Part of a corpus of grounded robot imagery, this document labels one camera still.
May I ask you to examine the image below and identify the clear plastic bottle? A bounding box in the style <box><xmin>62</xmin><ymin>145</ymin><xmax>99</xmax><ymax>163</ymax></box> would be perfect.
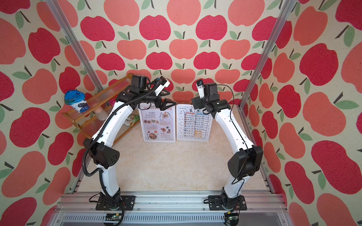
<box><xmin>93</xmin><ymin>106</ymin><xmax>108</xmax><ymax>121</ymax></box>

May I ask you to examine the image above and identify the left aluminium frame post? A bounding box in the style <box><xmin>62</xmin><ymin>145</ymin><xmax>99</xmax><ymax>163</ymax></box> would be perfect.
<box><xmin>46</xmin><ymin>0</ymin><xmax>104</xmax><ymax>92</ymax></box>

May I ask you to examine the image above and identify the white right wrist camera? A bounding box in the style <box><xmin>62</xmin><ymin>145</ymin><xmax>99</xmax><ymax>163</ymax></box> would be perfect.
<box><xmin>196</xmin><ymin>79</ymin><xmax>205</xmax><ymax>99</ymax></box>

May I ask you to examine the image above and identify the white rack box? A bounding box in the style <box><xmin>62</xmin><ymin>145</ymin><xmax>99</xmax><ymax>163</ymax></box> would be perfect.
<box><xmin>137</xmin><ymin>102</ymin><xmax>176</xmax><ymax>144</ymax></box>
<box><xmin>175</xmin><ymin>104</ymin><xmax>214</xmax><ymax>142</ymax></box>

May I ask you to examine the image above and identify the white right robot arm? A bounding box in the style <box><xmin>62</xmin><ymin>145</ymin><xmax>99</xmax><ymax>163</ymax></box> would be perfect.
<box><xmin>192</xmin><ymin>79</ymin><xmax>264</xmax><ymax>211</ymax></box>

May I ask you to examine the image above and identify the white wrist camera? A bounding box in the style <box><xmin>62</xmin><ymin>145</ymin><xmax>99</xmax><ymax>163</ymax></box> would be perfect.
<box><xmin>196</xmin><ymin>79</ymin><xmax>205</xmax><ymax>99</ymax></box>
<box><xmin>155</xmin><ymin>76</ymin><xmax>170</xmax><ymax>96</ymax></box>

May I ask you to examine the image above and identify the pink lidded cup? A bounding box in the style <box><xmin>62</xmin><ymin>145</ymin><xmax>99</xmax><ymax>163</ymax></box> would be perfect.
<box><xmin>109</xmin><ymin>98</ymin><xmax>116</xmax><ymax>106</ymax></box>

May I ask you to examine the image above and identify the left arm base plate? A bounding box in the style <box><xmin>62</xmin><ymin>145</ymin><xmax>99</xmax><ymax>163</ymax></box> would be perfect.
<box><xmin>95</xmin><ymin>195</ymin><xmax>136</xmax><ymax>211</ymax></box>

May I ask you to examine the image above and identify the blue lidded yogurt cup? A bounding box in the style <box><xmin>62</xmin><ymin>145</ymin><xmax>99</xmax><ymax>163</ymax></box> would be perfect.
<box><xmin>64</xmin><ymin>90</ymin><xmax>89</xmax><ymax>113</ymax></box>

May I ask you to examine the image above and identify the right aluminium frame post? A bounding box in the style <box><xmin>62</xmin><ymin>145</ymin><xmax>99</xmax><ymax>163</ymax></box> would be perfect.
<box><xmin>239</xmin><ymin>0</ymin><xmax>297</xmax><ymax>109</ymax></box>

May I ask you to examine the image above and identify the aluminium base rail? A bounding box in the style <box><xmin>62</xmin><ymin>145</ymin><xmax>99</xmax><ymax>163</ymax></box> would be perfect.
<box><xmin>47</xmin><ymin>191</ymin><xmax>293</xmax><ymax>226</ymax></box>

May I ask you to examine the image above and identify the right white rack box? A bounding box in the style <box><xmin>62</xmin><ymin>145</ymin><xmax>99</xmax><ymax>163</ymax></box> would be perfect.
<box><xmin>175</xmin><ymin>104</ymin><xmax>214</xmax><ymax>142</ymax></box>

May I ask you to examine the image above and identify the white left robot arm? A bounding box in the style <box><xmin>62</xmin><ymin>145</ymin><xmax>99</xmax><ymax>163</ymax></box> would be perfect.
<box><xmin>82</xmin><ymin>75</ymin><xmax>176</xmax><ymax>208</ymax></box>

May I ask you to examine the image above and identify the green snack packet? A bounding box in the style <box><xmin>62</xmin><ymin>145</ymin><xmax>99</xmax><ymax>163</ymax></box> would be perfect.
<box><xmin>123</xmin><ymin>114</ymin><xmax>140</xmax><ymax>127</ymax></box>

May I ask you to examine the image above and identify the left white rack box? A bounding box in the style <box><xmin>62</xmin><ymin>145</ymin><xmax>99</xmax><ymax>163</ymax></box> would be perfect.
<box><xmin>137</xmin><ymin>102</ymin><xmax>176</xmax><ymax>144</ymax></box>

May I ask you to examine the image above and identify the aluminium frame post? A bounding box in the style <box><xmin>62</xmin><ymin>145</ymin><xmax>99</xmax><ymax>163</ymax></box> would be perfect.
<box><xmin>239</xmin><ymin>0</ymin><xmax>297</xmax><ymax>109</ymax></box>
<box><xmin>46</xmin><ymin>0</ymin><xmax>104</xmax><ymax>92</ymax></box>

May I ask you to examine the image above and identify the restaurant special menu sheet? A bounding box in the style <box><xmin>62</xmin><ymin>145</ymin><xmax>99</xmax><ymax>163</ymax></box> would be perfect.
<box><xmin>140</xmin><ymin>103</ymin><xmax>175</xmax><ymax>141</ymax></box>

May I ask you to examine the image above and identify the white dotted menu sheet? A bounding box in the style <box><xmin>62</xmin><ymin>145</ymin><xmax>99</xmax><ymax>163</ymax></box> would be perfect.
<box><xmin>177</xmin><ymin>104</ymin><xmax>213</xmax><ymax>140</ymax></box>

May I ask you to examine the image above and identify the wooden spice shelf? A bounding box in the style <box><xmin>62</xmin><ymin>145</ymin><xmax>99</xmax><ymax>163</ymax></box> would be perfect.
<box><xmin>63</xmin><ymin>73</ymin><xmax>132</xmax><ymax>138</ymax></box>

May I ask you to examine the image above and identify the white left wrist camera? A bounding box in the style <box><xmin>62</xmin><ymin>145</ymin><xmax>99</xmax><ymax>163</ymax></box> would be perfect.
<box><xmin>155</xmin><ymin>76</ymin><xmax>170</xmax><ymax>96</ymax></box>

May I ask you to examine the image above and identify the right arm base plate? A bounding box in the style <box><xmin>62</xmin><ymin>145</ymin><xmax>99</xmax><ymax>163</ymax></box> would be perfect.
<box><xmin>204</xmin><ymin>194</ymin><xmax>248</xmax><ymax>211</ymax></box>

